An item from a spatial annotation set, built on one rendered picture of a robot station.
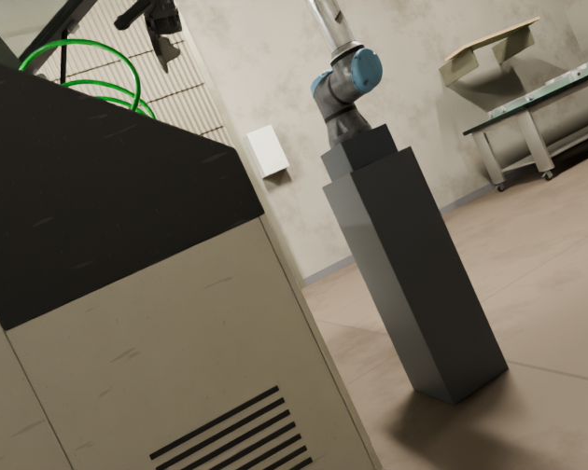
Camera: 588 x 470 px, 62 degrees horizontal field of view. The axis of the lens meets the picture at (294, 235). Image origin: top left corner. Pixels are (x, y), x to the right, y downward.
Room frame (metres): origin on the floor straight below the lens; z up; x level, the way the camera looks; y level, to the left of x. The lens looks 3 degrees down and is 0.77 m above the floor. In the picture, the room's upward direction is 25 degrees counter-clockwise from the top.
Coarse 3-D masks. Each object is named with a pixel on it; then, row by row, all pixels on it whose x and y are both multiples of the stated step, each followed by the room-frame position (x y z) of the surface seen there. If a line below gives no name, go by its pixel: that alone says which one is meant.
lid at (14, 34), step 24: (0, 0) 1.34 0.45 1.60; (24, 0) 1.43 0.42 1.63; (48, 0) 1.54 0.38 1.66; (72, 0) 1.66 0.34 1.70; (96, 0) 1.77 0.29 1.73; (0, 24) 1.41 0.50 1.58; (24, 24) 1.51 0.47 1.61; (48, 24) 1.62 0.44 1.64; (72, 24) 1.70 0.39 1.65; (0, 48) 1.44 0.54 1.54; (24, 48) 1.59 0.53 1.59
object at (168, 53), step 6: (162, 42) 1.32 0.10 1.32; (162, 48) 1.32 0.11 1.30; (168, 48) 1.33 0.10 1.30; (174, 48) 1.33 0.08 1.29; (162, 54) 1.33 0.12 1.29; (168, 54) 1.33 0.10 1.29; (174, 54) 1.33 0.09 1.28; (162, 60) 1.33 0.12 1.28; (168, 60) 1.34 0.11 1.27; (162, 66) 1.34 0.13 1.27
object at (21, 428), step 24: (0, 336) 0.97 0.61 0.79; (0, 360) 0.96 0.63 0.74; (0, 384) 0.96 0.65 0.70; (24, 384) 0.97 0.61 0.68; (0, 408) 0.95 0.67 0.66; (24, 408) 0.96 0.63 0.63; (0, 432) 0.95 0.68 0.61; (24, 432) 0.96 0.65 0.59; (48, 432) 0.97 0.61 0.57; (0, 456) 0.95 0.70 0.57; (24, 456) 0.95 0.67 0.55; (48, 456) 0.96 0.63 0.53
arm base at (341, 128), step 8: (336, 112) 1.59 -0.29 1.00; (344, 112) 1.59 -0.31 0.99; (352, 112) 1.59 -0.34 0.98; (328, 120) 1.62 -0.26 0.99; (336, 120) 1.59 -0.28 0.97; (344, 120) 1.58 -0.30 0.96; (352, 120) 1.58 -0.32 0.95; (360, 120) 1.59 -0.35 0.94; (328, 128) 1.63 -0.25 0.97; (336, 128) 1.59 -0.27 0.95; (344, 128) 1.58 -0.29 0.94; (352, 128) 1.57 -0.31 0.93; (360, 128) 1.57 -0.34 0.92; (368, 128) 1.59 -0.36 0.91; (328, 136) 1.65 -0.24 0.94; (336, 136) 1.59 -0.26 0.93; (344, 136) 1.58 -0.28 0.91; (352, 136) 1.57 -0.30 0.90; (336, 144) 1.60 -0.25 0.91
